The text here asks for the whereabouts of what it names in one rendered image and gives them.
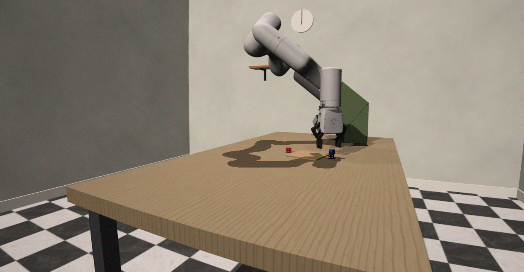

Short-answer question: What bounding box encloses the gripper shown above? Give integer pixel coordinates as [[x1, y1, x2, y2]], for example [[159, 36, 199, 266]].
[[311, 108, 347, 149]]

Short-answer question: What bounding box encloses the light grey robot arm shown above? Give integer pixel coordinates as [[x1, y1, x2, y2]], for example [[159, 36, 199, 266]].
[[244, 12, 342, 108]]

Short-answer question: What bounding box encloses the tan flat mat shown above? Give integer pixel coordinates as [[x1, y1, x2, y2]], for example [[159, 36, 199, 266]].
[[286, 151, 329, 161]]

